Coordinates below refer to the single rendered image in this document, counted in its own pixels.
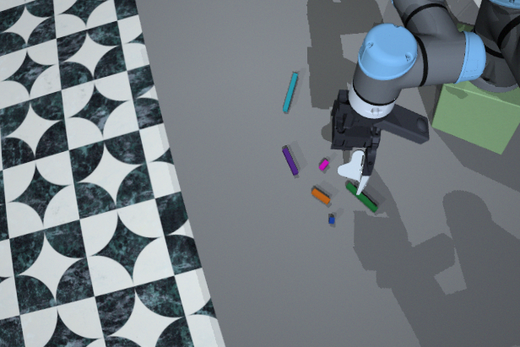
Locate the short magenta rod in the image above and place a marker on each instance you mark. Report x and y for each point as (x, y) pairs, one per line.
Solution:
(323, 165)

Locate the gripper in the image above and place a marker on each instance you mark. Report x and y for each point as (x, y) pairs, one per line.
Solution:
(349, 133)

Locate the orange rod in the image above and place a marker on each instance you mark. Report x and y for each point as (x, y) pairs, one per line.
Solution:
(320, 196)

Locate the purple rod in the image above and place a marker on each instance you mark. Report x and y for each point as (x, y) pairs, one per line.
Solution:
(290, 161)

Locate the green rod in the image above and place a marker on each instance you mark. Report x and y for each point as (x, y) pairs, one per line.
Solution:
(362, 198)

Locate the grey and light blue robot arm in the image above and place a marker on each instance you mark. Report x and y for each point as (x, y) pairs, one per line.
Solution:
(389, 61)

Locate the turquoise rod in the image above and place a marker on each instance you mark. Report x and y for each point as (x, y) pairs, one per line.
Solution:
(290, 92)

